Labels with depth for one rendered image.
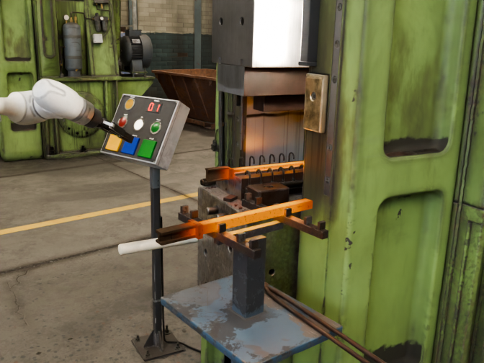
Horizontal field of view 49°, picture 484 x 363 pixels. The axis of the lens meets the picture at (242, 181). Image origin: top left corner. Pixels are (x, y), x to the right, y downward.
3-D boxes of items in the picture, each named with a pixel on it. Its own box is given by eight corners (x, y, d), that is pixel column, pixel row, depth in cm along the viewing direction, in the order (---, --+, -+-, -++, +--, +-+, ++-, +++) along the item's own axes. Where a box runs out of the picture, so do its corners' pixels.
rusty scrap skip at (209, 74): (214, 135, 806) (214, 78, 784) (150, 119, 947) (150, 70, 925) (273, 128, 880) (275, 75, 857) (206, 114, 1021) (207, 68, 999)
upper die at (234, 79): (243, 96, 174) (244, 66, 172) (217, 90, 191) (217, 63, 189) (346, 93, 194) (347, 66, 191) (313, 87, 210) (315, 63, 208)
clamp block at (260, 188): (258, 210, 173) (259, 191, 171) (245, 203, 180) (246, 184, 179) (289, 206, 179) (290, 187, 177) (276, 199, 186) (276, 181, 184)
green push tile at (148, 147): (149, 158, 214) (156, 140, 216) (136, 155, 218) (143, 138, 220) (152, 159, 216) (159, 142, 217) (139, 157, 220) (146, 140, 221)
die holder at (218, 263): (242, 341, 180) (245, 215, 168) (196, 294, 212) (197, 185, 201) (370, 306, 206) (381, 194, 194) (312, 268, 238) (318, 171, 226)
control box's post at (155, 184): (155, 348, 257) (151, 125, 228) (153, 345, 260) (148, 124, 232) (163, 346, 258) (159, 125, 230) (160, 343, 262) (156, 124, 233)
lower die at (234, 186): (240, 200, 183) (241, 176, 181) (215, 186, 200) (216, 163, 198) (338, 187, 203) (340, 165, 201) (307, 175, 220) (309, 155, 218)
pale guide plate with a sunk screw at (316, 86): (319, 133, 160) (323, 75, 155) (302, 128, 167) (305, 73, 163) (325, 132, 161) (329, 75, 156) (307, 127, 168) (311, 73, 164)
